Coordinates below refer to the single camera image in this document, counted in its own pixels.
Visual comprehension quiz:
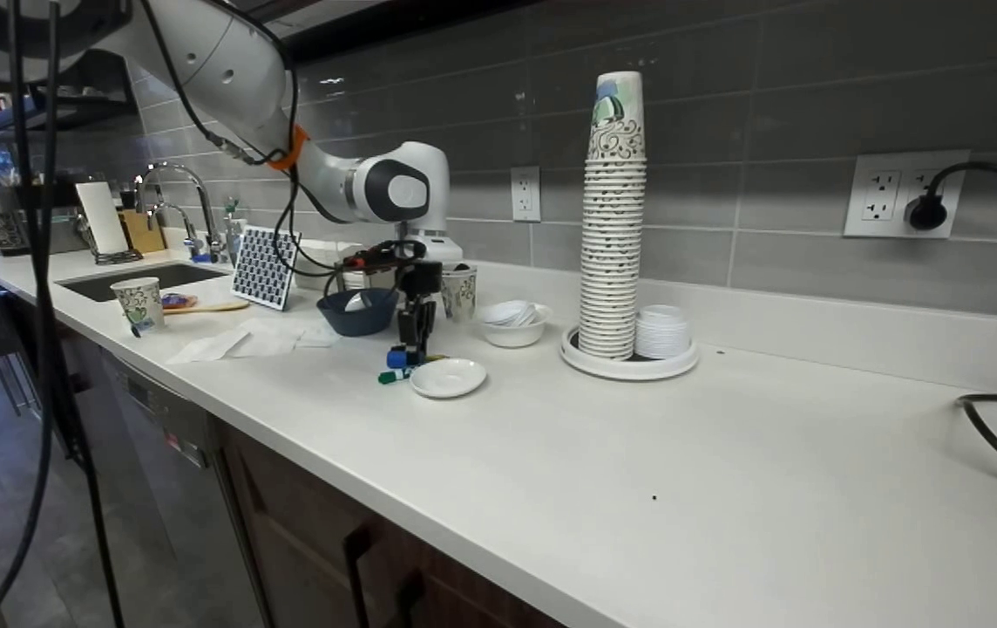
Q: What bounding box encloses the white lids stack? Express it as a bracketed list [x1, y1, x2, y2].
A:
[633, 305, 689, 360]

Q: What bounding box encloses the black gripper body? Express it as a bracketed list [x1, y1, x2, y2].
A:
[374, 242, 441, 296]

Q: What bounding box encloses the chrome sink faucet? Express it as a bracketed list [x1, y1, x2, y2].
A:
[131, 159, 214, 262]

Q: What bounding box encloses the white bowl of lids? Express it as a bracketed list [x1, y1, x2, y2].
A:
[472, 299, 548, 348]

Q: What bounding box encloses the tall paper cup stack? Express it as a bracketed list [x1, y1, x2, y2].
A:
[579, 70, 646, 360]

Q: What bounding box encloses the white wall outlet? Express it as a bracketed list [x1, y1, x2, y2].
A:
[842, 151, 966, 242]

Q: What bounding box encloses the dark blue bowl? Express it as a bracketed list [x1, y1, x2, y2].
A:
[318, 291, 398, 337]

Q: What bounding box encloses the small white plate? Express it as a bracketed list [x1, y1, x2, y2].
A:
[411, 360, 486, 401]

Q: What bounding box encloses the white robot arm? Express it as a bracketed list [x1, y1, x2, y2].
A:
[0, 0, 462, 262]

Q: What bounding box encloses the blue patterned tile board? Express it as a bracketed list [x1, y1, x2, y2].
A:
[234, 228, 295, 312]

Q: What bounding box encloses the patterned paper cup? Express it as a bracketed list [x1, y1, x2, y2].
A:
[110, 274, 164, 333]

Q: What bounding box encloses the white round tray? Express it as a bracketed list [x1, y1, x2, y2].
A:
[562, 328, 700, 384]

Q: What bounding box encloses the black power plug cable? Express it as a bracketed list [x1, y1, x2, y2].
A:
[903, 158, 997, 235]

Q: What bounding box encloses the blue cylinder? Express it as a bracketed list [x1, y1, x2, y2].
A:
[386, 346, 417, 369]

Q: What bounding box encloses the wooden spoon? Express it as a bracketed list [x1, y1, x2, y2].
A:
[159, 299, 250, 317]

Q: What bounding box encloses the white mug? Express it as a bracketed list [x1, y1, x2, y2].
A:
[441, 262, 477, 322]

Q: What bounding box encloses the white tablet on stand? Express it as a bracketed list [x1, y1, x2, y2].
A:
[76, 180, 128, 257]

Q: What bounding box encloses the black camera stand pole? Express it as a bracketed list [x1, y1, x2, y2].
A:
[6, 0, 125, 628]

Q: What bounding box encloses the white paper sheet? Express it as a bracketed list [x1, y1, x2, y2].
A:
[169, 328, 338, 366]

